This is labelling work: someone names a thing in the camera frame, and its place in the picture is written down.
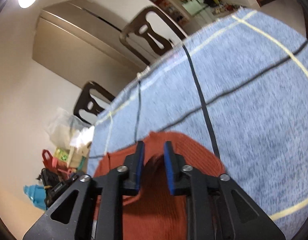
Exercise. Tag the green printed package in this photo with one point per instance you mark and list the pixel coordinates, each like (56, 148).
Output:
(60, 155)

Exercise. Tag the rust red knit sweater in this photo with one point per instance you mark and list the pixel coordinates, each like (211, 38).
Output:
(154, 213)

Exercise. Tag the dark wooden chair right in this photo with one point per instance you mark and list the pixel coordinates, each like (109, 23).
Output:
(142, 28)

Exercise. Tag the dark wooden chair left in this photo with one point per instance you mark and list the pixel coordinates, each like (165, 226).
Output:
(87, 103)

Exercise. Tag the red bag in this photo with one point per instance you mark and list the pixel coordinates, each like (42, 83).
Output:
(54, 165)

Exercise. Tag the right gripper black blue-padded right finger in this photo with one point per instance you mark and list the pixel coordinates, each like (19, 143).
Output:
(216, 207)

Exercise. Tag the white tissue box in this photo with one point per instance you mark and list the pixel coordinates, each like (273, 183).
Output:
(80, 145)

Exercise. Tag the white plastic bag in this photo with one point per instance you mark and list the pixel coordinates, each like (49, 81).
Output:
(62, 127)

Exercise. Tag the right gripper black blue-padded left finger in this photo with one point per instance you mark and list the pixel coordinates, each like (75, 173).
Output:
(91, 208)

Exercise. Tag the blue plastic item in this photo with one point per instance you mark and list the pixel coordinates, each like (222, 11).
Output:
(37, 195)

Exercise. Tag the dark wooden chair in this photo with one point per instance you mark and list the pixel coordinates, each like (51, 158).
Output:
(87, 103)
(142, 28)

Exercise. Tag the blue checked table blanket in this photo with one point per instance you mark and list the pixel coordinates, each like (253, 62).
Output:
(239, 87)

